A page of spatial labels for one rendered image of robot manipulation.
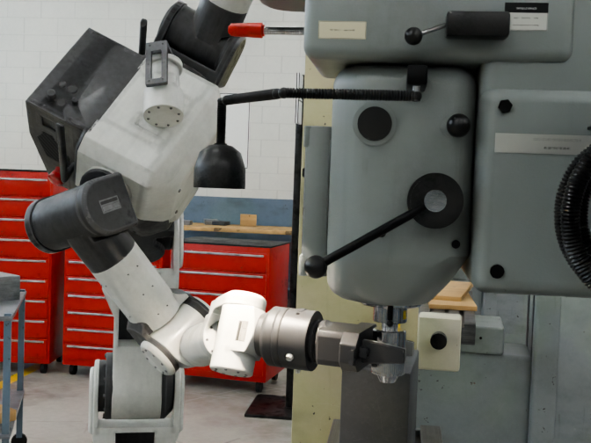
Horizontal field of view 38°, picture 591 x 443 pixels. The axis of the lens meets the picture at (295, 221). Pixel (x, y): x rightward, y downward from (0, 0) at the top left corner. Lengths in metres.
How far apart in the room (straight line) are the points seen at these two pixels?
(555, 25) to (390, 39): 0.20
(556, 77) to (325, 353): 0.48
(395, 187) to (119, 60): 0.67
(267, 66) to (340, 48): 9.32
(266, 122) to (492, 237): 9.31
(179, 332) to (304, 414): 1.59
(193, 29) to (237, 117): 8.77
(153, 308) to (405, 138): 0.59
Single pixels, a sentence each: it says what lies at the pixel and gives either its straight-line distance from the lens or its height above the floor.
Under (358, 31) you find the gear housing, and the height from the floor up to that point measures 1.66.
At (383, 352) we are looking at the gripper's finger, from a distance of 1.20.
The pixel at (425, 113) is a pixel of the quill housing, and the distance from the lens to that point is 1.12.
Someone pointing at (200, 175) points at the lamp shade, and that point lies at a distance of 1.18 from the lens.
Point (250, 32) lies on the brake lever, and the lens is 1.34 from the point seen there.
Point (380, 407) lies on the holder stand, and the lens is 1.54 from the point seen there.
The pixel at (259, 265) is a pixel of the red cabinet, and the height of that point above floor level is 0.87.
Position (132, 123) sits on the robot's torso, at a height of 1.56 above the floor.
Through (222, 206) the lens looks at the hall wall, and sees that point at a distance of 10.42.
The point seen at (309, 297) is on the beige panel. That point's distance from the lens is 2.97.
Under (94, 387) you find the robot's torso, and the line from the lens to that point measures 1.88.
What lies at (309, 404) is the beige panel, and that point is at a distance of 3.05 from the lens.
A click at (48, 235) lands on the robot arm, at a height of 1.37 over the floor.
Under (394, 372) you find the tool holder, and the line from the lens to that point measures 1.22.
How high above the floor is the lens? 1.48
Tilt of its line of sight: 3 degrees down
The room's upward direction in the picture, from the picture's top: 2 degrees clockwise
